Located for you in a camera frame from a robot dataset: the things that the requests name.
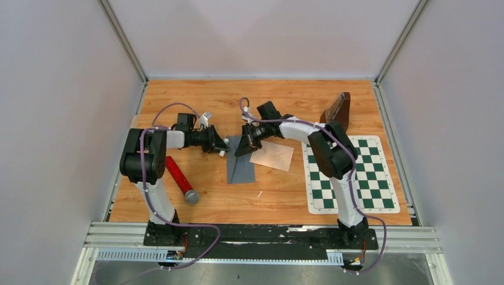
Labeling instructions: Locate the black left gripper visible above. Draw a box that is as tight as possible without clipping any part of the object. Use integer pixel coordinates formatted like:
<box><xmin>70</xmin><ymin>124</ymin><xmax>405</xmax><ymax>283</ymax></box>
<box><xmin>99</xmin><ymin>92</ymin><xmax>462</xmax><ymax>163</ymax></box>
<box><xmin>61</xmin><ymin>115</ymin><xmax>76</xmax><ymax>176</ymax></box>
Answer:
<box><xmin>188</xmin><ymin>125</ymin><xmax>230</xmax><ymax>154</ymax></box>

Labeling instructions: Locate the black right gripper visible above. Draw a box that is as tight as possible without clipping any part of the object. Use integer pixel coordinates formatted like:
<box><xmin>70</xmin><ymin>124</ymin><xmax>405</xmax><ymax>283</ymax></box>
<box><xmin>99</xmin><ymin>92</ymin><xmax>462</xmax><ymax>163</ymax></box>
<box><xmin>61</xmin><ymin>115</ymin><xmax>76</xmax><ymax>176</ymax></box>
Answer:
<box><xmin>235</xmin><ymin>122</ymin><xmax>272</xmax><ymax>157</ymax></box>

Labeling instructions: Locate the green white glue stick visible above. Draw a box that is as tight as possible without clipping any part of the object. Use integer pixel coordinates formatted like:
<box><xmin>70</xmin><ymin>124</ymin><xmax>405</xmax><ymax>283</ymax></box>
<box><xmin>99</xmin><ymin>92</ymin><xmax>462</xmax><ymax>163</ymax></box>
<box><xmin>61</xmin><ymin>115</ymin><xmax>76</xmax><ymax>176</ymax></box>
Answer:
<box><xmin>219</xmin><ymin>138</ymin><xmax>229</xmax><ymax>157</ymax></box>

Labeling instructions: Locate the grey envelope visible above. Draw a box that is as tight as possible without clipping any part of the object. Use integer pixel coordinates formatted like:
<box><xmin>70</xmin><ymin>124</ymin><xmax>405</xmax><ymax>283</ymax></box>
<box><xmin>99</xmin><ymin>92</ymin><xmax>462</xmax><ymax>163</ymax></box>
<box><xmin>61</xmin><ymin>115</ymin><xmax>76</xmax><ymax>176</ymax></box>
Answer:
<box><xmin>226</xmin><ymin>136</ymin><xmax>256</xmax><ymax>184</ymax></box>

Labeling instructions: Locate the cream pink envelope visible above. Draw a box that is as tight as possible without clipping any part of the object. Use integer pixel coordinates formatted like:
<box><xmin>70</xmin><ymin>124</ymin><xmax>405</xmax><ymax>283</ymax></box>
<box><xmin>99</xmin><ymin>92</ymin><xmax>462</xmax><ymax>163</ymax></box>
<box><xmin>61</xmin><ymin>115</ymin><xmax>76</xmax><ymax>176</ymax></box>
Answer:
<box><xmin>250</xmin><ymin>141</ymin><xmax>294</xmax><ymax>172</ymax></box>

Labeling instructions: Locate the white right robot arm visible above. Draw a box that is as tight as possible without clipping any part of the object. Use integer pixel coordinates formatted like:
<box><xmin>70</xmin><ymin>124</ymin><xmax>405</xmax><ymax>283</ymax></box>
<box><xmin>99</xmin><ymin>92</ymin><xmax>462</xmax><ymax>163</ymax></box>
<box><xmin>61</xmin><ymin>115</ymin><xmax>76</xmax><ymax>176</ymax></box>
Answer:
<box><xmin>235</xmin><ymin>101</ymin><xmax>368</xmax><ymax>248</ymax></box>

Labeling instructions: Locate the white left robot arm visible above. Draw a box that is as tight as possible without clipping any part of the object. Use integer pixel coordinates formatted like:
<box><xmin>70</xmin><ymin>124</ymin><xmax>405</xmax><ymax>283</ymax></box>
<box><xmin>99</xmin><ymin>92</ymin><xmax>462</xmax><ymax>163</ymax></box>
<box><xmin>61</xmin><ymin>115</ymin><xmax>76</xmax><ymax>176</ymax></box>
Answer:
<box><xmin>119</xmin><ymin>112</ymin><xmax>228</xmax><ymax>245</ymax></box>

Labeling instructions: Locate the red microphone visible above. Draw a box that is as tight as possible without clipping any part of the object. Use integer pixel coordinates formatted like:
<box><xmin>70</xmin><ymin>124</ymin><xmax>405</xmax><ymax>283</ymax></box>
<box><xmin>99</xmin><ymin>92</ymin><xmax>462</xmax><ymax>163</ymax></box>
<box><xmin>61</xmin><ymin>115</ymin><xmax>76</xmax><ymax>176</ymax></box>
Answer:
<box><xmin>165</xmin><ymin>156</ymin><xmax>200</xmax><ymax>205</ymax></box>

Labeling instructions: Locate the wooden metronome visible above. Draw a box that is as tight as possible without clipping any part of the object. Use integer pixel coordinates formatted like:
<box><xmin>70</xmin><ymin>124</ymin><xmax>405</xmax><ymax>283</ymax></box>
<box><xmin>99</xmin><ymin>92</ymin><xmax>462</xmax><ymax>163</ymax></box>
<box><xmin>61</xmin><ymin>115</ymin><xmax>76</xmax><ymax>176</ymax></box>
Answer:
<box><xmin>320</xmin><ymin>92</ymin><xmax>351</xmax><ymax>131</ymax></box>

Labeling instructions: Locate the green white chessboard mat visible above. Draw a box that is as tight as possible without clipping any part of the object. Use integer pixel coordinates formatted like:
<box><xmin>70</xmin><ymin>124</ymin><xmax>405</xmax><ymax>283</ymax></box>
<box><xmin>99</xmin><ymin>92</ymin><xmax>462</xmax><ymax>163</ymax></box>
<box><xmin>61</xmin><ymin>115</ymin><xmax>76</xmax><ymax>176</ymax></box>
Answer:
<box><xmin>301</xmin><ymin>135</ymin><xmax>400</xmax><ymax>214</ymax></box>

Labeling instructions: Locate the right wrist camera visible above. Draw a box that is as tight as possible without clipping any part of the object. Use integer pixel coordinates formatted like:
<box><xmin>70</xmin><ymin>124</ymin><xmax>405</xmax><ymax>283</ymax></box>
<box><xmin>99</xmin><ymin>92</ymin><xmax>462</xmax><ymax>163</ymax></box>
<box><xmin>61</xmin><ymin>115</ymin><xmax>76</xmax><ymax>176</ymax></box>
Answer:
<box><xmin>241</xmin><ymin>106</ymin><xmax>253</xmax><ymax>124</ymax></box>

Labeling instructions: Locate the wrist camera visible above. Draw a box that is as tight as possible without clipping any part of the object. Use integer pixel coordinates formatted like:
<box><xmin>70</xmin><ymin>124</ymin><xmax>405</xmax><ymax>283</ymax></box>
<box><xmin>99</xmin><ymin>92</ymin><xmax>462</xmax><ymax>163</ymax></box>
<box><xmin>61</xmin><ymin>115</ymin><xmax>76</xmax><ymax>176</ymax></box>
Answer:
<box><xmin>241</xmin><ymin>106</ymin><xmax>253</xmax><ymax>124</ymax></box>
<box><xmin>195</xmin><ymin>112</ymin><xmax>212</xmax><ymax>129</ymax></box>

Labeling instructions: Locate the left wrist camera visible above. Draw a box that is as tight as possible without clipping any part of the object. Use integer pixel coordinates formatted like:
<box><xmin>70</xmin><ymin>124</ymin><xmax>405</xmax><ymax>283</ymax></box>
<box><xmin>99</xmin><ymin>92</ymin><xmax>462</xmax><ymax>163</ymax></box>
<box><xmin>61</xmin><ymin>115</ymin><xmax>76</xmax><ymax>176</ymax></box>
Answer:
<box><xmin>195</xmin><ymin>112</ymin><xmax>212</xmax><ymax>129</ymax></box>

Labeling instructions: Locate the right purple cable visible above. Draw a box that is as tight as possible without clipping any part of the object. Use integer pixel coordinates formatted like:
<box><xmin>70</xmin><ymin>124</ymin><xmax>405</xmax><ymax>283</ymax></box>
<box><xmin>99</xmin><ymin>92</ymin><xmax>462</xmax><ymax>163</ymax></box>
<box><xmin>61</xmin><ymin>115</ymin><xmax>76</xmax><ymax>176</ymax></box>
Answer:
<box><xmin>239</xmin><ymin>97</ymin><xmax>388</xmax><ymax>276</ymax></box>

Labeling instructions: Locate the purple cable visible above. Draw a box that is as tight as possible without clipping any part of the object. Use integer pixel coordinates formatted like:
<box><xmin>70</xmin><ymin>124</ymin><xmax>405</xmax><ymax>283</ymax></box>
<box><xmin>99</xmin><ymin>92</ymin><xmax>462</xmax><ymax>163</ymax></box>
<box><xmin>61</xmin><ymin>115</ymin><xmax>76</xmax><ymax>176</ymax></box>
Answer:
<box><xmin>140</xmin><ymin>103</ymin><xmax>221</xmax><ymax>272</ymax></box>
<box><xmin>239</xmin><ymin>97</ymin><xmax>388</xmax><ymax>276</ymax></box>

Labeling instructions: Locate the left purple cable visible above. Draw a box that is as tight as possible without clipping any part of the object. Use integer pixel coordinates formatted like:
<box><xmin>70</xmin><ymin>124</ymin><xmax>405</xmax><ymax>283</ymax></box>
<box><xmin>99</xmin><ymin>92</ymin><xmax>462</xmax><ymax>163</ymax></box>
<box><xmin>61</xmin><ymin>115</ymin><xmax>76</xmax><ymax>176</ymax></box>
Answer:
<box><xmin>140</xmin><ymin>103</ymin><xmax>221</xmax><ymax>272</ymax></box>

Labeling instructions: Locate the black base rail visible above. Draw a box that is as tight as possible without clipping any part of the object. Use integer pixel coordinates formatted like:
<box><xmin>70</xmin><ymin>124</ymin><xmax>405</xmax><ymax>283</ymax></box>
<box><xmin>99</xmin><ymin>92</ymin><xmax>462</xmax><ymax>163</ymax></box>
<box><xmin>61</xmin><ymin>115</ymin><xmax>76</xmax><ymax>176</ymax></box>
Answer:
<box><xmin>143</xmin><ymin>223</ymin><xmax>379</xmax><ymax>260</ymax></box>

